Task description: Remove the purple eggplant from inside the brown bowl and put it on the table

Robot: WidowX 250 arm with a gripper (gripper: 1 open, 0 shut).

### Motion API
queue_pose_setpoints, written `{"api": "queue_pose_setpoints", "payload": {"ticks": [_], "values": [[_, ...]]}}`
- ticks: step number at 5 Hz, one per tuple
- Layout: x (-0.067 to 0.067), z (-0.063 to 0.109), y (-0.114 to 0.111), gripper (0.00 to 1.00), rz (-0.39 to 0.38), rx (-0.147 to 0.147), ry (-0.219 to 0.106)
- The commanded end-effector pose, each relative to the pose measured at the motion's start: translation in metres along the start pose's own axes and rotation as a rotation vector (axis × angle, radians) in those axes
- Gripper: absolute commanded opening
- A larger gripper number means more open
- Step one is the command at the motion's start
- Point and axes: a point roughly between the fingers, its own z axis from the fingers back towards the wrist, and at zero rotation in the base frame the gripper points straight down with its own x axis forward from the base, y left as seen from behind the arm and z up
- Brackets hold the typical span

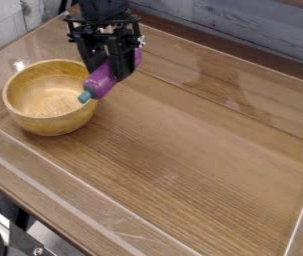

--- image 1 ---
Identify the purple toy eggplant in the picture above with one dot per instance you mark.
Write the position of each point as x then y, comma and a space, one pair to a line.
101, 79

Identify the clear acrylic tray wall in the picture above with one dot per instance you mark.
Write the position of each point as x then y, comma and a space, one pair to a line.
187, 167

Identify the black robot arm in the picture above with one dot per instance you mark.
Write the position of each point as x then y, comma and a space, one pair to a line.
99, 9

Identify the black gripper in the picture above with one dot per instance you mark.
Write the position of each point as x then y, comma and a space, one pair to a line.
94, 33

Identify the brown wooden bowl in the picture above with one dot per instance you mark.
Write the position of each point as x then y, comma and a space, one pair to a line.
40, 97

